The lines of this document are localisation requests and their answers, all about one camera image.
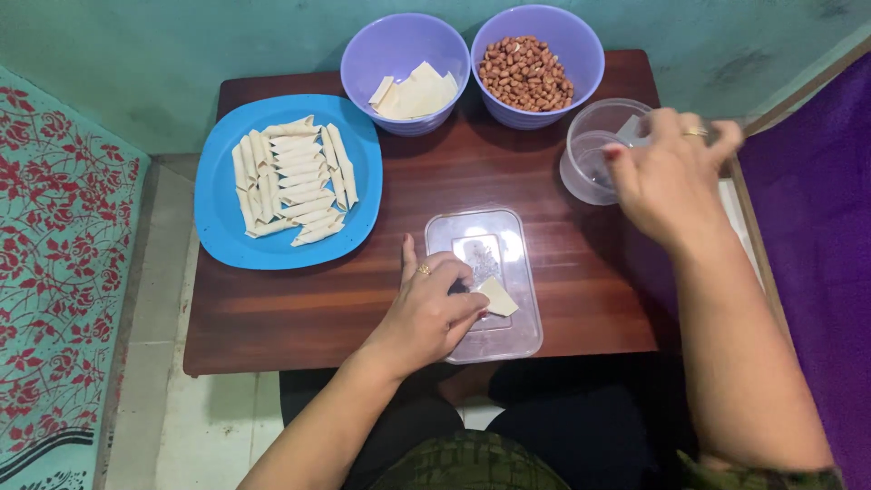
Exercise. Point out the clear rectangular plastic lid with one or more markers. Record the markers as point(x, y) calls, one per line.
point(518, 272)

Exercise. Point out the teal red floral mattress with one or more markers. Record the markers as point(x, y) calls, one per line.
point(61, 272)

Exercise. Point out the stack of cream pastry sheets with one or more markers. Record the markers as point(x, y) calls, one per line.
point(416, 95)

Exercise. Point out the person's left hand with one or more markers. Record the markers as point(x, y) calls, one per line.
point(422, 320)

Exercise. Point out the person's right hand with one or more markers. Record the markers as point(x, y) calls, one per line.
point(670, 184)

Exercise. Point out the person's black trousers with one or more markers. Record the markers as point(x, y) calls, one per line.
point(585, 415)

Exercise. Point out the purple bowl with pastry sheets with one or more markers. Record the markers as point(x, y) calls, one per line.
point(381, 54)

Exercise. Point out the clear round plastic container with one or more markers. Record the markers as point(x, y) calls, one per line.
point(584, 173)

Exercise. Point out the wooden bed frame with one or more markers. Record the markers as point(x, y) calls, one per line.
point(750, 214)

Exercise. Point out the purple cloth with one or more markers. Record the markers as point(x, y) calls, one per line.
point(823, 238)

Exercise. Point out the person's bare foot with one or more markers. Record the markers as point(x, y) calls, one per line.
point(466, 384)

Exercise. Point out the heap of brown peanuts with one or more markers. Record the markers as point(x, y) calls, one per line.
point(525, 73)

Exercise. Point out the purple bowl with peanuts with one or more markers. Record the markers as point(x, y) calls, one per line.
point(584, 47)

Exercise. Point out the blue square plate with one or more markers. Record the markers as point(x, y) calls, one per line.
point(218, 204)

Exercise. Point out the person's green patterned top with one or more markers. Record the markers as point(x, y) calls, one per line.
point(469, 466)

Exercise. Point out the pile of rolled pastry sticks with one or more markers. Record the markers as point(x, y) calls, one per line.
point(299, 177)

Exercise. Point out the cream square pastry sheet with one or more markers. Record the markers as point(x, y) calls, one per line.
point(501, 299)

